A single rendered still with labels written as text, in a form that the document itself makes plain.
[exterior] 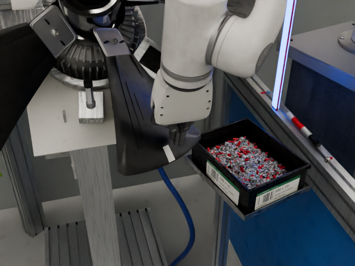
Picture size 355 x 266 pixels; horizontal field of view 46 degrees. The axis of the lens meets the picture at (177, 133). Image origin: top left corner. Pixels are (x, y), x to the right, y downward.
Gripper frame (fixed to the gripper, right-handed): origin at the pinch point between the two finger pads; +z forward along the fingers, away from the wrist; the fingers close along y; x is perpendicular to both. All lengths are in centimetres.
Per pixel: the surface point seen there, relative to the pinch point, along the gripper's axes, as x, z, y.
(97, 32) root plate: -18.0, -10.9, 11.7
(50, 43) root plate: -20.0, -7.8, 20.7
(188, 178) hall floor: -61, 122, -33
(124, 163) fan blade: 5.0, -0.2, 11.0
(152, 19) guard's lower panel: -84, 37, -16
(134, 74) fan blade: -12.4, -4.5, 5.7
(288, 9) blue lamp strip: -24.0, -7.6, -31.8
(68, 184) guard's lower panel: -62, 109, 26
